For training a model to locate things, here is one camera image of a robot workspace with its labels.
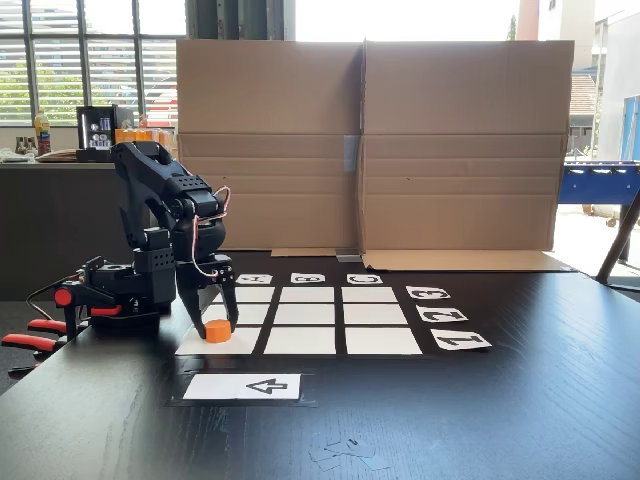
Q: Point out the grey counter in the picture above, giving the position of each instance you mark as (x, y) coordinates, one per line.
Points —
(60, 220)

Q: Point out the paper sheet number 2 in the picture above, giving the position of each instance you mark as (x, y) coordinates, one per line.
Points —
(442, 314)

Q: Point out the paper sheet letter A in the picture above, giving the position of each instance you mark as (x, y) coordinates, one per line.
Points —
(256, 279)

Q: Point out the grey tape strip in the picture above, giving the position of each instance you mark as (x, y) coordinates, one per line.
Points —
(351, 152)
(349, 256)

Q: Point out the paper sheet number 3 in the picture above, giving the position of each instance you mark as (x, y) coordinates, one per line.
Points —
(428, 292)

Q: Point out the red black table clamp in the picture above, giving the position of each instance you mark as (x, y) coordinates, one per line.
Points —
(75, 300)

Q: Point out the window with blinds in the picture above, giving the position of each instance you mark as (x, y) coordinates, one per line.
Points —
(60, 75)

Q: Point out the white cloth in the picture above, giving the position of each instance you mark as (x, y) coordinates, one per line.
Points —
(15, 155)

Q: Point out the paper sheet letter B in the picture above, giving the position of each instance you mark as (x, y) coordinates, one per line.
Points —
(308, 278)

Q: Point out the white grid sheet black tape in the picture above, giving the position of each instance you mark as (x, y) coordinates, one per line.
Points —
(305, 340)

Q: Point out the round orange token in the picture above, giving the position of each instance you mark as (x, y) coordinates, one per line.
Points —
(218, 332)

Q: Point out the small dark bottles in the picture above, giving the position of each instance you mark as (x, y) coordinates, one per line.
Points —
(26, 146)

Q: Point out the paper sheet number 1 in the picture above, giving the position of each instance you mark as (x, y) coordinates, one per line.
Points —
(460, 340)

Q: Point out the black mini fridge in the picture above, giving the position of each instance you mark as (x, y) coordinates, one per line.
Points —
(97, 132)

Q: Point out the brown paper tray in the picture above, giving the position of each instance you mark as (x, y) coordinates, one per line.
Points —
(57, 156)

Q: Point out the yellow drink bottle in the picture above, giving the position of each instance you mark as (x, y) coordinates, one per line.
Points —
(42, 132)

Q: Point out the white arrow paper sheet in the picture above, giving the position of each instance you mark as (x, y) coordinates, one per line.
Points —
(215, 387)

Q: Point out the clear tape pieces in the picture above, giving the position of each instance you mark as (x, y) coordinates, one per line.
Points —
(350, 450)

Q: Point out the dark metal leg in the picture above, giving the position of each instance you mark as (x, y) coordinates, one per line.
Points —
(617, 235)

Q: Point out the blue foosball table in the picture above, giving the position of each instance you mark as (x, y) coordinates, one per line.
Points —
(600, 190)

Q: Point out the brown cardboard screen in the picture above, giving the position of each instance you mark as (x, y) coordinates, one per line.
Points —
(450, 150)

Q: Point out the orange juice carton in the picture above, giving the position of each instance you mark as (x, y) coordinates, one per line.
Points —
(123, 136)
(140, 135)
(162, 140)

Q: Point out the paper sheet letter C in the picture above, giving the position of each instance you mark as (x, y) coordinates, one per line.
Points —
(365, 279)

